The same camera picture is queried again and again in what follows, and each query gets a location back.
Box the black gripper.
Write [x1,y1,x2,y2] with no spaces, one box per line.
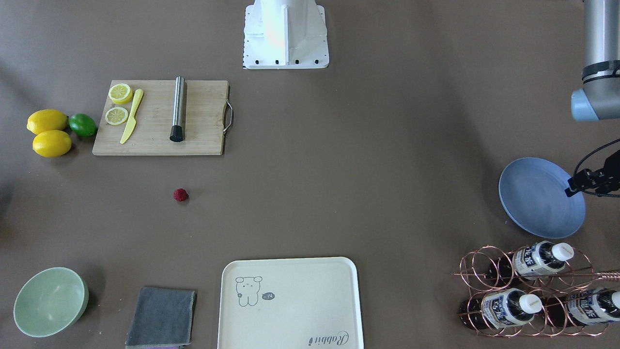
[565,150,620,197]

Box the blue round plate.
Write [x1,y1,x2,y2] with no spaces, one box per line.
[498,157,586,240]

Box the red strawberry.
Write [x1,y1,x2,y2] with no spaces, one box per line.
[173,188,189,202]

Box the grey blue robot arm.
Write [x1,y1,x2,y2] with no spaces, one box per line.
[565,0,620,197]

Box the tea bottle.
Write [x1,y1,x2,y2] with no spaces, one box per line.
[485,240,575,285]
[457,288,543,331]
[543,287,620,328]

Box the tea bottle front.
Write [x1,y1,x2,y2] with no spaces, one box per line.
[457,288,543,331]

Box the cream rabbit tray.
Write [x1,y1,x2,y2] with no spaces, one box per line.
[217,256,365,349]

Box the wooden cutting board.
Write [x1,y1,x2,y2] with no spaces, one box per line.
[92,79,231,156]

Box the steel muddler black tip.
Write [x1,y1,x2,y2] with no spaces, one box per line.
[169,76,186,142]

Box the grey folded cloth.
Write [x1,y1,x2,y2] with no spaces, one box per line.
[125,286,196,349]

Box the yellow plastic knife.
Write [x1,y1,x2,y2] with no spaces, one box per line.
[120,89,144,144]

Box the lemon half lower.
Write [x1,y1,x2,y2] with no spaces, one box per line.
[108,82,134,105]

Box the lemon half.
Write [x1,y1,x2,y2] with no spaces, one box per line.
[108,82,134,105]
[104,107,129,126]

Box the lemon half upper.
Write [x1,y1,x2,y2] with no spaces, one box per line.
[104,107,129,126]

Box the green lime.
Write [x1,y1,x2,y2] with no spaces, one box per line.
[68,113,97,137]

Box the yellow lemon lower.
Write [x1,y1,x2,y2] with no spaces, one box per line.
[32,130,72,158]

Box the yellow lemon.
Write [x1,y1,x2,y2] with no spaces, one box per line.
[26,109,68,135]
[32,130,72,158]

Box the yellow lemon upper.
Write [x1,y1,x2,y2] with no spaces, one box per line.
[26,109,68,135]

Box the green bowl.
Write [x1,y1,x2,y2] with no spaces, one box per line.
[13,267,89,338]

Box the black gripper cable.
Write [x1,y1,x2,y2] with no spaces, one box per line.
[573,138,620,176]

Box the copper wire bottle rack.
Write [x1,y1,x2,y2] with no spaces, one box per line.
[455,245,619,338]

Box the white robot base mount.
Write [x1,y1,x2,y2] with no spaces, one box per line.
[242,0,330,69]

